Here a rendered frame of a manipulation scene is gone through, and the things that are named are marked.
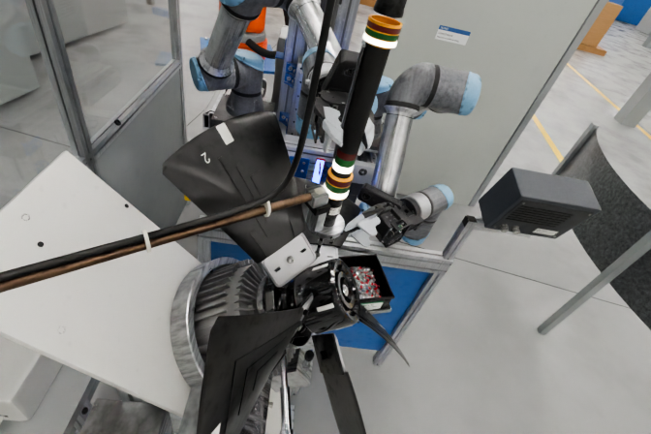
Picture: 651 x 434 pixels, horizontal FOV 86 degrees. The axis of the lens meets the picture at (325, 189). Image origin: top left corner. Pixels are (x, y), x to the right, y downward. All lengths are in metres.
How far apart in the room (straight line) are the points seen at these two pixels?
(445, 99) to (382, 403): 1.45
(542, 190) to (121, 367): 1.09
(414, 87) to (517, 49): 1.71
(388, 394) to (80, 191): 1.66
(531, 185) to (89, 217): 1.08
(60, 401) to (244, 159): 0.65
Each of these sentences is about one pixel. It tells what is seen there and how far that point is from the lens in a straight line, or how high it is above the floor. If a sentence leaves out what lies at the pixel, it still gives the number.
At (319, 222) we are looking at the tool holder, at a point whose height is 1.32.
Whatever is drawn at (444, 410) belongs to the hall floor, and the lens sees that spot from 2.07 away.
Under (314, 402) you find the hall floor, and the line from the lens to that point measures 1.87.
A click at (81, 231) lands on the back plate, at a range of 0.64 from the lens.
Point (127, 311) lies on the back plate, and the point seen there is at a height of 1.20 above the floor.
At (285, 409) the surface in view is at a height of 1.11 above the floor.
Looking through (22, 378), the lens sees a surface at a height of 0.97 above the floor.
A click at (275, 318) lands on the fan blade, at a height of 1.36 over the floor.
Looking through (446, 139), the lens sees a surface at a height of 0.59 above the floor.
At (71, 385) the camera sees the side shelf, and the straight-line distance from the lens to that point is 1.00.
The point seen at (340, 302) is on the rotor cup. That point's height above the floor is 1.25.
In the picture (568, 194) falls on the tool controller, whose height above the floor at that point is 1.24.
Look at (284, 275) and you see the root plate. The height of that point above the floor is 1.23.
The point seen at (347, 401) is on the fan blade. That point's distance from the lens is 0.67.
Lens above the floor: 1.74
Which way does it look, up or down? 39 degrees down
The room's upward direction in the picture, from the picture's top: 15 degrees clockwise
